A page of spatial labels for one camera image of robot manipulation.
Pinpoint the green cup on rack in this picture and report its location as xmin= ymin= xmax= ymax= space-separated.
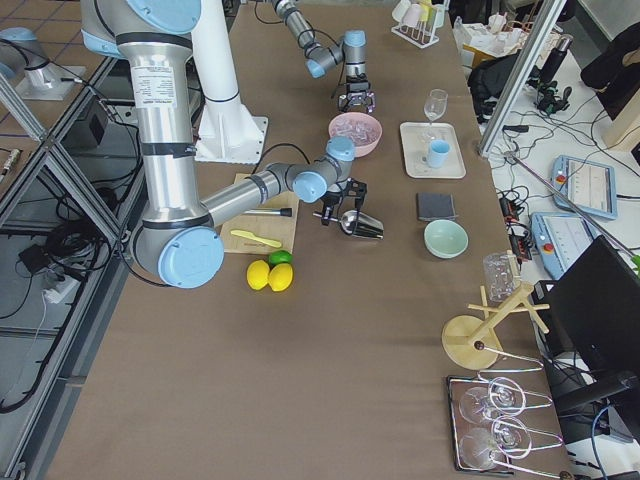
xmin=429 ymin=4 xmax=446 ymax=29

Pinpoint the hanging wine glass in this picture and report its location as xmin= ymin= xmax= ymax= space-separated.
xmin=458 ymin=416 xmax=564 ymax=478
xmin=458 ymin=377 xmax=553 ymax=425

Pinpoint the metal ice scoop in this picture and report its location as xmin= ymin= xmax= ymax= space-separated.
xmin=328 ymin=209 xmax=384 ymax=240

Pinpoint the black glass holder tray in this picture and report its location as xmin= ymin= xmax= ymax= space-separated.
xmin=446 ymin=376 xmax=573 ymax=479

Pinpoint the green bowl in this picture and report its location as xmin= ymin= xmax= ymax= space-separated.
xmin=424 ymin=219 xmax=469 ymax=259

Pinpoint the cream serving tray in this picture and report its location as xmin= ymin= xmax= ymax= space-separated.
xmin=400 ymin=122 xmax=466 ymax=179

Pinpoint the metal muddler black tip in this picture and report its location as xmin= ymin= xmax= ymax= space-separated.
xmin=243 ymin=207 xmax=293 ymax=218

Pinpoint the dark grey folded cloth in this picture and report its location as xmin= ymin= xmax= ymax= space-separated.
xmin=416 ymin=192 xmax=457 ymax=222

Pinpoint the blue teach pendant tablet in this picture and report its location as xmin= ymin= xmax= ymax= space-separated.
xmin=551 ymin=155 xmax=618 ymax=220

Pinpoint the wooden cutting board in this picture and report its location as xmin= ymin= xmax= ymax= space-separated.
xmin=220 ymin=191 xmax=299 ymax=255

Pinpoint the white wire cup rack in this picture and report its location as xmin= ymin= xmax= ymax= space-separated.
xmin=391 ymin=19 xmax=439 ymax=49

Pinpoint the black monitor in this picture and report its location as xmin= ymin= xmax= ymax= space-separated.
xmin=548 ymin=236 xmax=639 ymax=386

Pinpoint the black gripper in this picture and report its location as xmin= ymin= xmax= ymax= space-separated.
xmin=337 ymin=73 xmax=376 ymax=114
xmin=320 ymin=178 xmax=367 ymax=226

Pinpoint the yellow lemon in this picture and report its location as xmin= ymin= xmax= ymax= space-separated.
xmin=268 ymin=263 xmax=294 ymax=292
xmin=246 ymin=260 xmax=270 ymax=291

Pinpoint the black bottle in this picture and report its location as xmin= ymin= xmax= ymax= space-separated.
xmin=539 ymin=34 xmax=573 ymax=84

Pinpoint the light blue cup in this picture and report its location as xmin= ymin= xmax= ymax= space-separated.
xmin=426 ymin=139 xmax=450 ymax=169

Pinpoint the aluminium frame post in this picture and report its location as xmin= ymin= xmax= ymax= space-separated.
xmin=478 ymin=0 xmax=566 ymax=158

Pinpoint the pink cup on rack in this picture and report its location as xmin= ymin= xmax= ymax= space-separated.
xmin=400 ymin=4 xmax=422 ymax=28

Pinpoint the clear tumbler glass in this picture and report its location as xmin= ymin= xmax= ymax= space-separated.
xmin=483 ymin=252 xmax=516 ymax=302

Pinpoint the green lime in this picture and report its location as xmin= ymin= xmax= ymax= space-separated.
xmin=268 ymin=250 xmax=292 ymax=266

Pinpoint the yellow plastic knife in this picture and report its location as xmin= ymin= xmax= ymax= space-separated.
xmin=230 ymin=229 xmax=282 ymax=248

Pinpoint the wooden cup tree stand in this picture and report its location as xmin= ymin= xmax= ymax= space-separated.
xmin=441 ymin=249 xmax=550 ymax=371

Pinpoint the yellow cup on rack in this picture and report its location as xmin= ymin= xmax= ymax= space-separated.
xmin=417 ymin=0 xmax=433 ymax=23

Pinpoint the clear wine glass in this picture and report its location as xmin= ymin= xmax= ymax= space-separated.
xmin=422 ymin=89 xmax=448 ymax=144

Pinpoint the pink bowl of ice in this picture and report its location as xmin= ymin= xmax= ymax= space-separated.
xmin=328 ymin=112 xmax=382 ymax=158

